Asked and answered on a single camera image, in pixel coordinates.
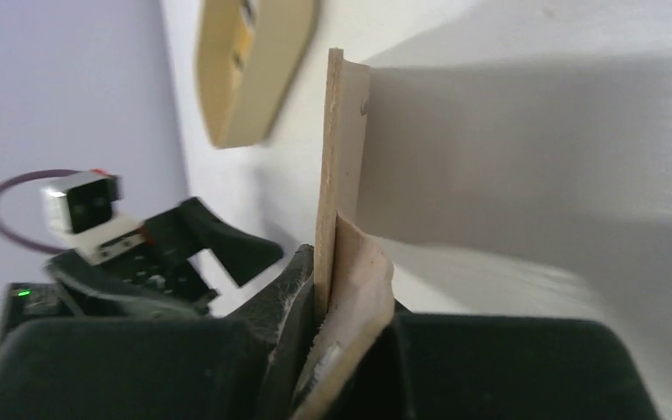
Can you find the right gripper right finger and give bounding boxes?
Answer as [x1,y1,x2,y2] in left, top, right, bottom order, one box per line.
[327,306,658,420]

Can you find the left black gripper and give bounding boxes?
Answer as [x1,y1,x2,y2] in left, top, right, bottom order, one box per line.
[45,197,284,319]

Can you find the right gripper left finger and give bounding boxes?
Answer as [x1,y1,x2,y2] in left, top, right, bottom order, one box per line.
[0,245,315,419]

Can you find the beige leather card holder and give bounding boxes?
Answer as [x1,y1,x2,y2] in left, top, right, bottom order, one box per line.
[292,48,395,419]

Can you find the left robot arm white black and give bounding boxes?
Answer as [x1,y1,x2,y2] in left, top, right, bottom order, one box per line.
[0,197,284,345]

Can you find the beige oval tray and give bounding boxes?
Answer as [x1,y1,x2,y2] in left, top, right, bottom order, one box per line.
[195,1,320,149]

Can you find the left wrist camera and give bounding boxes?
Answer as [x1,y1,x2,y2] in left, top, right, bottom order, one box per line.
[41,170,145,265]

